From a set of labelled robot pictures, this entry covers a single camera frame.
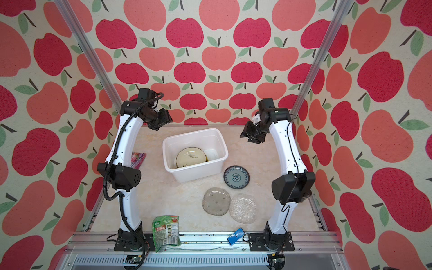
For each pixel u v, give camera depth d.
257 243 0.73
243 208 0.84
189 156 0.99
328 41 0.79
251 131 0.70
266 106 0.63
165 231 0.76
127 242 0.68
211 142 1.00
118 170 0.51
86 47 0.81
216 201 0.86
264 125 0.59
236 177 0.95
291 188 0.48
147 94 0.65
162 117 0.75
